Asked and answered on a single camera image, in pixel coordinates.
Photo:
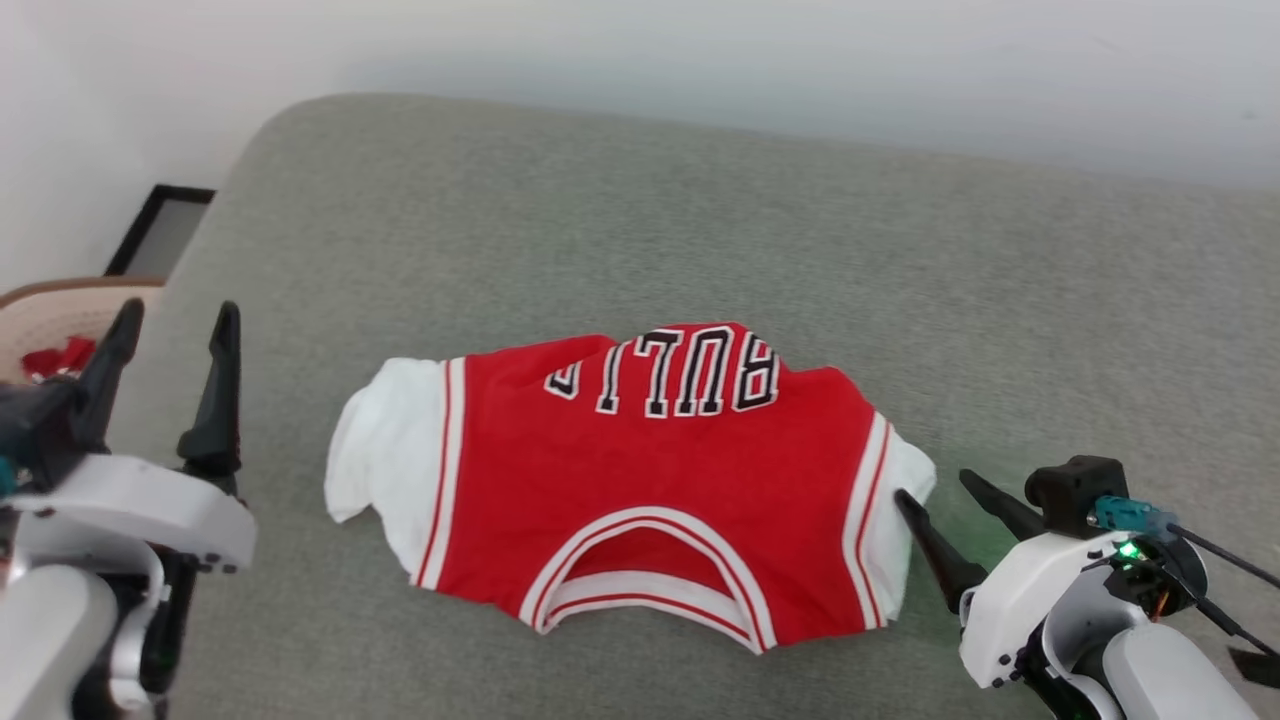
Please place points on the red garment in basket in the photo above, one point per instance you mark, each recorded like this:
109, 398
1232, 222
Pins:
60, 360

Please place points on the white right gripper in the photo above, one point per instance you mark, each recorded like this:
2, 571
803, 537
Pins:
1010, 610

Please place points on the beige laundry basket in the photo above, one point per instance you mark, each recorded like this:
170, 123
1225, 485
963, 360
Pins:
60, 310

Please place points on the red white basketball jersey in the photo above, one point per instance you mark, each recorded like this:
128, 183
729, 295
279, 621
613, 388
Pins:
640, 500

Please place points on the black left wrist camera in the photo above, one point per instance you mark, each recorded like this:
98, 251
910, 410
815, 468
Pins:
35, 430

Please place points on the black framed panel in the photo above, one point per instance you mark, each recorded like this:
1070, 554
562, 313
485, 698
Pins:
160, 235

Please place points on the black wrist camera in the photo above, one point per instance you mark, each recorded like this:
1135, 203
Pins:
1070, 490
35, 430

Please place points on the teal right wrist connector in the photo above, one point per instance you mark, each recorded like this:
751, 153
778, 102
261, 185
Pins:
1130, 515

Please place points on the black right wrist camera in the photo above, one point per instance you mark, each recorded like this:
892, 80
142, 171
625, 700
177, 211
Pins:
1070, 490

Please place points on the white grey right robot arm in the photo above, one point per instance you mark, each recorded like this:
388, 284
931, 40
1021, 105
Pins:
1160, 670

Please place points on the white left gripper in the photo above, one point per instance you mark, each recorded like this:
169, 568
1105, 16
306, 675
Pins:
150, 510

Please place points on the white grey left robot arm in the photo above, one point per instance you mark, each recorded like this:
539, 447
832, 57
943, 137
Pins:
50, 640

